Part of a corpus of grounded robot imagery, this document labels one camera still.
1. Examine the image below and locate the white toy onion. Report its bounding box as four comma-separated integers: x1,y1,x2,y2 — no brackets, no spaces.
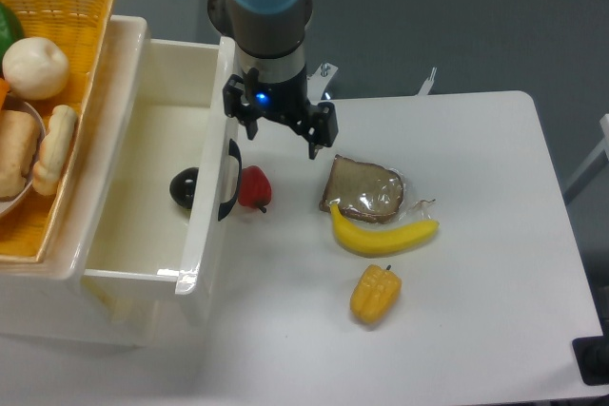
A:
2,37,69,101

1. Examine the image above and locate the red toy bell pepper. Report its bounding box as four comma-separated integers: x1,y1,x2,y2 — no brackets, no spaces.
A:
238,165,272,213

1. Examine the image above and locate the wrapped brown bread slice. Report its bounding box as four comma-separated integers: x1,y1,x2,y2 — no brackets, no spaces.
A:
318,154,438,225

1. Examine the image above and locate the white top drawer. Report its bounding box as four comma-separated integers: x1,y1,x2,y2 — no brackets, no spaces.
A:
85,38,240,325

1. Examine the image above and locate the beige toy bread roll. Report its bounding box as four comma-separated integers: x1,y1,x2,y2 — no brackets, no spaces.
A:
1,110,40,199

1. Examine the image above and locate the black toy eggplant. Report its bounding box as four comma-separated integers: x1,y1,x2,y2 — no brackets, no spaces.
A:
169,167,199,210

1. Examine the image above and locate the yellow toy bell pepper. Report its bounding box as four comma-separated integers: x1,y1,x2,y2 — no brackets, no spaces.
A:
349,264,403,325

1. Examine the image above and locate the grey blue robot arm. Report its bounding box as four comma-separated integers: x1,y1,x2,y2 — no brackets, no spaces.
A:
207,0,338,159

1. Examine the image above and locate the black device at table edge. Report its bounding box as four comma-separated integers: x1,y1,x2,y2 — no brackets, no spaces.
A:
572,336,608,386

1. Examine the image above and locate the white frame at right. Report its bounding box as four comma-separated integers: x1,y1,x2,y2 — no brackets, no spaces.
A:
562,114,608,205

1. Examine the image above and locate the yellow toy banana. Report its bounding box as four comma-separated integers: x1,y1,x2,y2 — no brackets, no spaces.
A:
329,203,440,258

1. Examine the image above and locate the white clip behind table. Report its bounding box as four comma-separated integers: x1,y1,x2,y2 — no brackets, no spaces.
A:
418,67,438,96

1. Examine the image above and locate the orange toy carrot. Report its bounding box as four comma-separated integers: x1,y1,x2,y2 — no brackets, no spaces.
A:
0,78,10,109

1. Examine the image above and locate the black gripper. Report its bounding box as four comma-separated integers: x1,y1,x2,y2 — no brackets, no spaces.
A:
223,68,339,160

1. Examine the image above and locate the white robot mount bracket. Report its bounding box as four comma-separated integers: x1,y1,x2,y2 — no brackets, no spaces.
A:
307,62,339,103

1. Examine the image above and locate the white drawer cabinet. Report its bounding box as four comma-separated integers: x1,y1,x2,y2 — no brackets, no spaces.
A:
1,16,193,345

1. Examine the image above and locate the beige toy croissant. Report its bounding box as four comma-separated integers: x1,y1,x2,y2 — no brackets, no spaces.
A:
32,105,77,196

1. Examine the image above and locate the yellow wicker basket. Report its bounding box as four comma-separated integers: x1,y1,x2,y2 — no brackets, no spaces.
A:
1,0,114,264

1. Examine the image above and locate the green toy vegetable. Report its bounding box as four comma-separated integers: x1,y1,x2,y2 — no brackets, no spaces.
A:
0,3,25,60

